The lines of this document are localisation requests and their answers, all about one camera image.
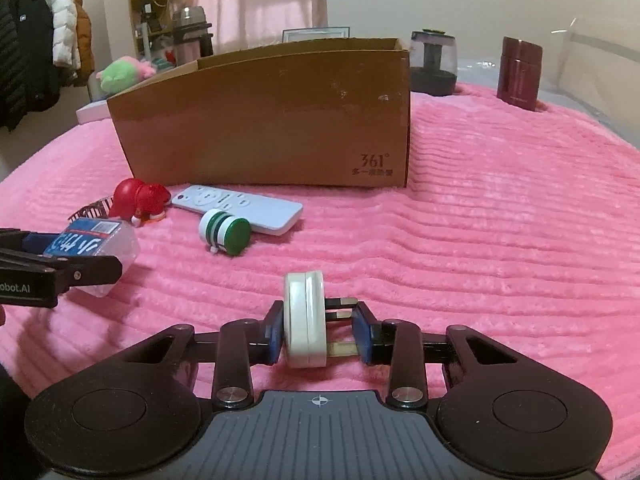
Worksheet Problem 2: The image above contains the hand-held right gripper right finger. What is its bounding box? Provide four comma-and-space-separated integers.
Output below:
350, 301, 521, 411

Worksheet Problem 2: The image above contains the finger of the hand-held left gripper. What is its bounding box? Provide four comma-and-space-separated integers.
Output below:
0, 229, 52, 257
0, 249, 123, 297

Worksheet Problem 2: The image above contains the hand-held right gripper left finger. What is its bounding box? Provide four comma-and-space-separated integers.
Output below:
117, 301, 285, 411

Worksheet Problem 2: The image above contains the white plug adapter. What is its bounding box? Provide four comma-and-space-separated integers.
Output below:
284, 271, 361, 370

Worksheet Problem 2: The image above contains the clear box with blue label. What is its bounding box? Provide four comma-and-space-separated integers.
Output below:
42, 217, 140, 298

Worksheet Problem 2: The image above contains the brown patterned hair clip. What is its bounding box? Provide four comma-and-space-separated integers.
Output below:
68, 196, 118, 221

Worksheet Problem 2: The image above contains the red cartoon figurine toy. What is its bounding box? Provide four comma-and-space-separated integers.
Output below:
108, 177, 172, 226

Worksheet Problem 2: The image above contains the green white striped spool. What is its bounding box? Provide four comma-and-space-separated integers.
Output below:
198, 208, 252, 256

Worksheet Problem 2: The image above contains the white remote control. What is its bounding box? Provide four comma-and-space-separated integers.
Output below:
171, 185, 304, 236

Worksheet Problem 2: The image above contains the brown cardboard box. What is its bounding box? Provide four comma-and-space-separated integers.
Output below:
106, 37, 412, 188

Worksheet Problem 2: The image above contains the white flat box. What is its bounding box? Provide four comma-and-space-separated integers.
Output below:
76, 100, 113, 123

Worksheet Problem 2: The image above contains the pink ribbed blanket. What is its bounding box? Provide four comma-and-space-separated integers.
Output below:
0, 82, 640, 480

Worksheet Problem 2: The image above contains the black puffer jacket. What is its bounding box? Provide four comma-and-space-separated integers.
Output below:
0, 0, 61, 131

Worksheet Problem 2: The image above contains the green pink plush toy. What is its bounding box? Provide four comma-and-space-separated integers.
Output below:
95, 57, 158, 96

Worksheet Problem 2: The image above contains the brown puffer jacket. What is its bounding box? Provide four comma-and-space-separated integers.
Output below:
57, 0, 95, 86

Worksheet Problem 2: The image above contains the white puffer jacket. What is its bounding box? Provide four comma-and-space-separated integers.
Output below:
47, 0, 81, 68

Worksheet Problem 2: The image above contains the grey black thermos bottle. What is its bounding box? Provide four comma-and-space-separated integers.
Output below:
172, 6, 215, 68

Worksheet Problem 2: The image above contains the cluttered bookshelf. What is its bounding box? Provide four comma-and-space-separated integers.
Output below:
125, 0, 176, 61

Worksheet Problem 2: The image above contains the dark glass jar green lid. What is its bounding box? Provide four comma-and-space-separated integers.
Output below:
409, 30, 458, 97

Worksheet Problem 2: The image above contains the dark red thermos cup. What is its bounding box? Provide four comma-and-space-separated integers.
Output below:
496, 36, 543, 107

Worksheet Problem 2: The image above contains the pink curtain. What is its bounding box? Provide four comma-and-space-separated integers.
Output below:
192, 0, 328, 56

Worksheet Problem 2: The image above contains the silver picture frame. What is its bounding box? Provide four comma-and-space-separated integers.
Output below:
281, 25, 351, 43

